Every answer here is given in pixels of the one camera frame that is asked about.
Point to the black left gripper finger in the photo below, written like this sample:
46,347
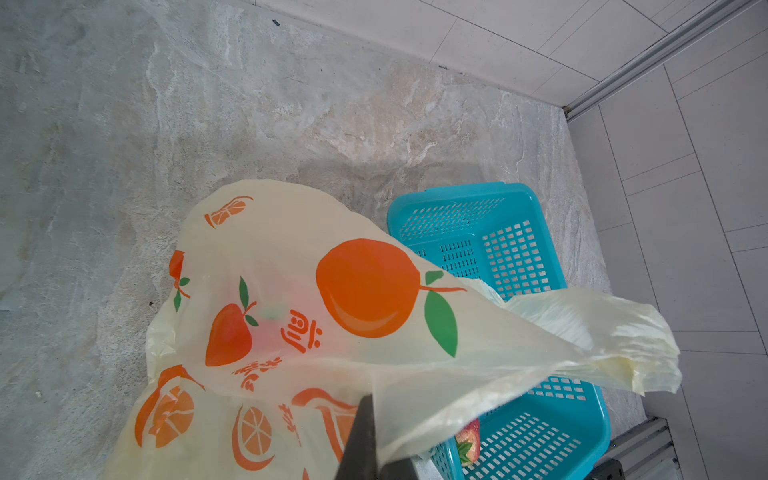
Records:
359,460

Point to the cream printed plastic bag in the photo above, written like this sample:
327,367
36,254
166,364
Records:
288,308

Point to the teal plastic basket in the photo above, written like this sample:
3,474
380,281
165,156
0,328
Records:
497,232

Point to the aluminium mounting rail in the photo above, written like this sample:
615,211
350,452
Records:
646,452

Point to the aluminium corner wall profile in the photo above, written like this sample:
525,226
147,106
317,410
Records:
703,23

